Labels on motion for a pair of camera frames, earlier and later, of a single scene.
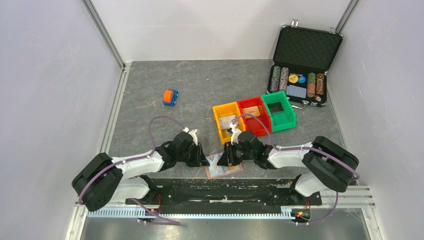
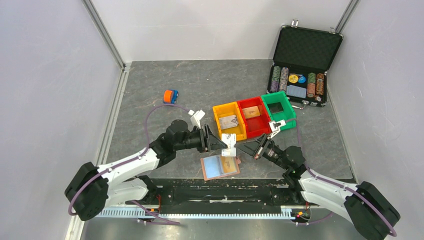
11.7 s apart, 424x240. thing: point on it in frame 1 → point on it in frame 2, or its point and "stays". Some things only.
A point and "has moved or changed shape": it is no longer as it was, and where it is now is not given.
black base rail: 222,192 stays
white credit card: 213,160 has moved or changed shape
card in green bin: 275,107 stays
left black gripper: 200,159 → 214,142
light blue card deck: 296,91 stays
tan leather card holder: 213,171 stays
